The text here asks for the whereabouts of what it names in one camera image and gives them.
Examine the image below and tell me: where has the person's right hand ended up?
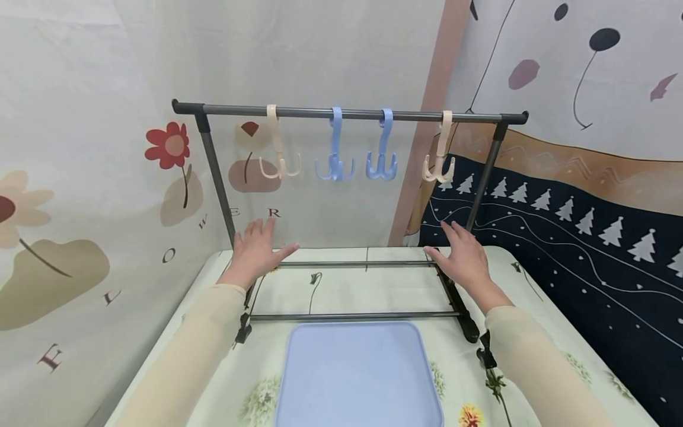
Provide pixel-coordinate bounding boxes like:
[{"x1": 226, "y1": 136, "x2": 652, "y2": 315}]
[{"x1": 423, "y1": 220, "x2": 493, "y2": 292}]

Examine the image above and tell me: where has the person's left hand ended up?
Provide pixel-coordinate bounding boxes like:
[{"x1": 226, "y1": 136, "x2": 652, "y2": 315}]
[{"x1": 229, "y1": 217, "x2": 300, "y2": 284}]

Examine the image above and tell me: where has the person's left forearm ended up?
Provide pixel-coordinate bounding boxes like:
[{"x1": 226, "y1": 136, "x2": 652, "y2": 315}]
[{"x1": 113, "y1": 273, "x2": 253, "y2": 427}]

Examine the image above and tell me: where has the person's right forearm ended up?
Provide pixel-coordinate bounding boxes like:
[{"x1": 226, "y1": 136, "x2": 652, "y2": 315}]
[{"x1": 474, "y1": 281, "x2": 617, "y2": 427}]

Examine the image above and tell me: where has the beige plastic swivel hook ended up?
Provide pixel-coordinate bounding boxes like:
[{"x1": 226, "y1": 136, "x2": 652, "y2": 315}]
[
  {"x1": 258, "y1": 104, "x2": 302, "y2": 180},
  {"x1": 422, "y1": 110, "x2": 456, "y2": 183}
]

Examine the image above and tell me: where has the blue plastic swivel hook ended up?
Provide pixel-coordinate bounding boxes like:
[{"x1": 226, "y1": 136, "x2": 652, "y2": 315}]
[
  {"x1": 315, "y1": 107, "x2": 357, "y2": 182},
  {"x1": 365, "y1": 108, "x2": 398, "y2": 181}
]

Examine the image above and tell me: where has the grey metal clothes rack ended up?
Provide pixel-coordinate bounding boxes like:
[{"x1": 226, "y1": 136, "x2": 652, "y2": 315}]
[{"x1": 171, "y1": 99, "x2": 529, "y2": 345}]

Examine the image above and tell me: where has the light blue plastic tray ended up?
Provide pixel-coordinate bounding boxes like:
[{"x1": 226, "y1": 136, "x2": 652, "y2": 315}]
[{"x1": 275, "y1": 321, "x2": 445, "y2": 427}]

